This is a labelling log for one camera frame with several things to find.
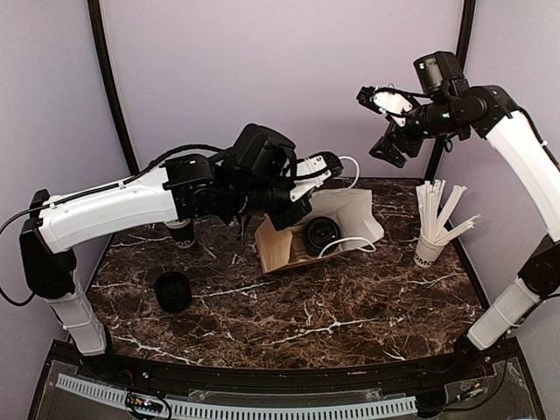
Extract left black frame post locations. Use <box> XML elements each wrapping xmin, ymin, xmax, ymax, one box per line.
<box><xmin>87</xmin><ymin>0</ymin><xmax>139</xmax><ymax>175</ymax></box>

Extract stack of paper cups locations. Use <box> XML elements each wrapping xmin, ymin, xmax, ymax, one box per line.
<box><xmin>164</xmin><ymin>219</ymin><xmax>195</xmax><ymax>249</ymax></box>

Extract white cup holding straws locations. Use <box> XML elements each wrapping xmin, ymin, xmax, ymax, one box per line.
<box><xmin>413</xmin><ymin>234</ymin><xmax>445</xmax><ymax>268</ymax></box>

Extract stack of black lids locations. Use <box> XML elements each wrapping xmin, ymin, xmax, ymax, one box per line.
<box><xmin>154</xmin><ymin>271</ymin><xmax>193</xmax><ymax>313</ymax></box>

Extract black cup lid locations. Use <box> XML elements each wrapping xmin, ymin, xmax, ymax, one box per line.
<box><xmin>303</xmin><ymin>216</ymin><xmax>341</xmax><ymax>257</ymax></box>

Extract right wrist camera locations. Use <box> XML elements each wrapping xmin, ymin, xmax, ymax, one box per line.
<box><xmin>356</xmin><ymin>87</ymin><xmax>419</xmax><ymax>127</ymax></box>

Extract brown paper bag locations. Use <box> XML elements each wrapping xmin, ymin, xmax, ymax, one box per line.
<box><xmin>255</xmin><ymin>185</ymin><xmax>384</xmax><ymax>274</ymax></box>

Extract black frame post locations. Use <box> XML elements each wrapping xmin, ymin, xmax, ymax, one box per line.
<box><xmin>423</xmin><ymin>0</ymin><xmax>477</xmax><ymax>180</ymax></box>
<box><xmin>87</xmin><ymin>0</ymin><xmax>139</xmax><ymax>175</ymax></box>

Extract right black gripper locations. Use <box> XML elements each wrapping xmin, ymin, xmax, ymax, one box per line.
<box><xmin>370</xmin><ymin>94</ymin><xmax>468</xmax><ymax>166</ymax></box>

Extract grey cable duct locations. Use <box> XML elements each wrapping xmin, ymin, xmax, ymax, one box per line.
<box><xmin>55</xmin><ymin>374</ymin><xmax>417</xmax><ymax>420</ymax></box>

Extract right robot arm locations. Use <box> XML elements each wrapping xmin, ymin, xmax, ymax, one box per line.
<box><xmin>357</xmin><ymin>51</ymin><xmax>559</xmax><ymax>380</ymax></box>

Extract wrapped paper straws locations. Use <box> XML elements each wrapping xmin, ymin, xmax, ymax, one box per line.
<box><xmin>416</xmin><ymin>179</ymin><xmax>480</xmax><ymax>246</ymax></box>

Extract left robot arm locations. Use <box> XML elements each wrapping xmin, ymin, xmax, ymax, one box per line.
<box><xmin>19</xmin><ymin>124</ymin><xmax>330</xmax><ymax>382</ymax></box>

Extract right black frame post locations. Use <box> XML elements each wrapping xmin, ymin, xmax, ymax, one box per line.
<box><xmin>423</xmin><ymin>0</ymin><xmax>477</xmax><ymax>180</ymax></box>

